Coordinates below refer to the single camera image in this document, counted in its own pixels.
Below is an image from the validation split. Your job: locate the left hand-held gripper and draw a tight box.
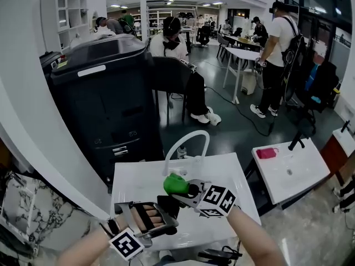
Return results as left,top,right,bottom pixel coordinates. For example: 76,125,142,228
108,201,180,262

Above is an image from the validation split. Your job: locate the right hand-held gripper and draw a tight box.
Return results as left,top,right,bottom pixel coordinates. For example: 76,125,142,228
170,178,238,218

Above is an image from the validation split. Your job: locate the green cloth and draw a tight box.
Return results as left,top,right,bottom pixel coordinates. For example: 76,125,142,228
163,173,190,195

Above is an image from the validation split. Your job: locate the black soap dispenser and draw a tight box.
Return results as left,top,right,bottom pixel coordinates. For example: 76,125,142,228
156,195,187,222

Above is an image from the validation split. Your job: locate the person's left forearm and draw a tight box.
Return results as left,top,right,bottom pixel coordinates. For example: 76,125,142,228
56,223,118,266

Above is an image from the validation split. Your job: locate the person's right forearm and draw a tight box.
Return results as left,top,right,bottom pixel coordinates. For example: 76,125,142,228
225,206,287,266

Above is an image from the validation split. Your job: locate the pink cloth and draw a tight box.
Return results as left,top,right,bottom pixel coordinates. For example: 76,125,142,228
255,147,280,161

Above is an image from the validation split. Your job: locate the person's left hand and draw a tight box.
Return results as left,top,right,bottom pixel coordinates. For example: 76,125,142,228
133,204,165,230

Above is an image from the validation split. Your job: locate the silver wristwatch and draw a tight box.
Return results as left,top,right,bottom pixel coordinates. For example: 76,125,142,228
106,217,122,238

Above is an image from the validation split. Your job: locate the white curved faucet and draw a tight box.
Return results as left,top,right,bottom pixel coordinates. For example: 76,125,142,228
161,129,211,177

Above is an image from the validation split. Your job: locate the white sink basin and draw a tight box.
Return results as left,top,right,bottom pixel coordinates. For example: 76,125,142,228
110,152,262,255

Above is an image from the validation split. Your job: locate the black waist pack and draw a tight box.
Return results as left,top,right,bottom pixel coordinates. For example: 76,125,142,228
197,245,244,262

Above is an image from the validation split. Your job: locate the white sink with dark cabinet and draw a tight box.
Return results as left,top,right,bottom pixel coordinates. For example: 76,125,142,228
243,137,331,216

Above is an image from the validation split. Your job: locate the black faucet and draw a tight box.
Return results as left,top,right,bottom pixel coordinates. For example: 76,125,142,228
288,132,306,152

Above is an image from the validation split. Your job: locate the dark chair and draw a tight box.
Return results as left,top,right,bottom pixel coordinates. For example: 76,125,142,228
151,56,192,127

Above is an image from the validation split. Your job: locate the white trash bin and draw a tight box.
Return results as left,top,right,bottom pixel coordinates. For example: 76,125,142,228
240,70,258,96

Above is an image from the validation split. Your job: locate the large black machine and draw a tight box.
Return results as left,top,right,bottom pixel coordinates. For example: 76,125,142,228
49,34,165,187

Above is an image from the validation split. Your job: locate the brown wooden cabinet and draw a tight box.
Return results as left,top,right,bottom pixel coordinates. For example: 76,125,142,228
319,135,351,183

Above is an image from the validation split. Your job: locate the white table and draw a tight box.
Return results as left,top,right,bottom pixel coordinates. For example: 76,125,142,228
222,47,263,105

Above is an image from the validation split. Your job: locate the white sink on wooden cabinet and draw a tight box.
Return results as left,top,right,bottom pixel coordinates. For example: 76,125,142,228
332,120,355,158

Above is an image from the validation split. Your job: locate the black office chair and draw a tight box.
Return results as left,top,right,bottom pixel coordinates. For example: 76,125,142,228
293,60,341,136

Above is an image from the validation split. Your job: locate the black backpack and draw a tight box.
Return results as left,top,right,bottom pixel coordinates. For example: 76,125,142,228
281,16,308,103

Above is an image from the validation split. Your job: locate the white shelf cabinet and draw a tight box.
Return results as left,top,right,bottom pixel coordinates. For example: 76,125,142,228
39,0,90,54

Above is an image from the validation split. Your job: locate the marble pedestal basin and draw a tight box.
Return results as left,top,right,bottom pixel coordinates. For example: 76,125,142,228
0,170,93,258

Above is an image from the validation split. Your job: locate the black floor cable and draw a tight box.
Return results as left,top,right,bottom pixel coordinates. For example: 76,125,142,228
206,85,276,137

